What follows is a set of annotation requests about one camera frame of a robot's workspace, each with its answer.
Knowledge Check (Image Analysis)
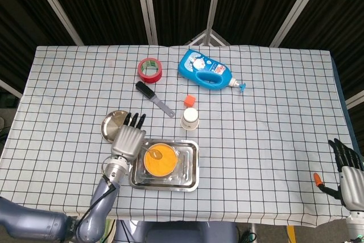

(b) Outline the white paper cup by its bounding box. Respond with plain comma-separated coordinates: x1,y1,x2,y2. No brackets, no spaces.
180,107,199,131

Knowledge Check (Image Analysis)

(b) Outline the orange cube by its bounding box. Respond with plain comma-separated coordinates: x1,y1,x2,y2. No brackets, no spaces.
183,94,197,108

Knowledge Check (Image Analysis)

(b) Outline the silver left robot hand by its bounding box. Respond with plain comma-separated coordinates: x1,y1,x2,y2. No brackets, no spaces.
110,112,147,160

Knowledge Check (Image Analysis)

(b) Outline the blue detergent bottle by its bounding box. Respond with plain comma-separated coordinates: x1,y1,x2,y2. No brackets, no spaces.
177,49,247,93

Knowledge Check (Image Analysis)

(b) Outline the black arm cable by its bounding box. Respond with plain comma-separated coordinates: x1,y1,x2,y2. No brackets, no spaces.
69,174,119,237

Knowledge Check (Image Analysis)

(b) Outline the grey brush with black bristles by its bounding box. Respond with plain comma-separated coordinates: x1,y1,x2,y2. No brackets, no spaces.
135,81,175,118

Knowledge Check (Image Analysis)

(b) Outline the bowl of orange puree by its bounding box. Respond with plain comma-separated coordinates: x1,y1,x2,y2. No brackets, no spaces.
143,143,179,178

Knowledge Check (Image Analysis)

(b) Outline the red tape roll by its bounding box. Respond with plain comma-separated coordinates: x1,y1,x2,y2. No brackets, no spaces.
137,57,164,84

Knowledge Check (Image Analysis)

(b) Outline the black ribbed partition screen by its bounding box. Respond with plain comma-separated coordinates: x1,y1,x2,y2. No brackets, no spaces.
0,0,364,153

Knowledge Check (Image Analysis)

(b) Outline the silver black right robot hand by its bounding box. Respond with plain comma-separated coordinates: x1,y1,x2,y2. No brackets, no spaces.
313,138,364,212

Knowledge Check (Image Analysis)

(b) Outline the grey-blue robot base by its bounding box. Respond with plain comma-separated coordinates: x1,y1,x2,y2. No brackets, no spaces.
113,220,238,243

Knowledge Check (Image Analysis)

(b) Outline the rectangular stainless steel tray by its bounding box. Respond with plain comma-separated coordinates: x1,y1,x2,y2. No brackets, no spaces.
129,139,200,193

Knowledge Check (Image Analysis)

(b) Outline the white triangular screen foot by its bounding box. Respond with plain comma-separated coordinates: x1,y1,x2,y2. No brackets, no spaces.
184,28,231,47

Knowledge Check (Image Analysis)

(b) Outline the round stainless steel plate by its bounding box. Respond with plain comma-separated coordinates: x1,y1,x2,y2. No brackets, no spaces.
101,109,137,144

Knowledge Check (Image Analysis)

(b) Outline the white grid-patterned tablecloth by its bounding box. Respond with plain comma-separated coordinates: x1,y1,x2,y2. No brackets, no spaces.
0,44,359,228

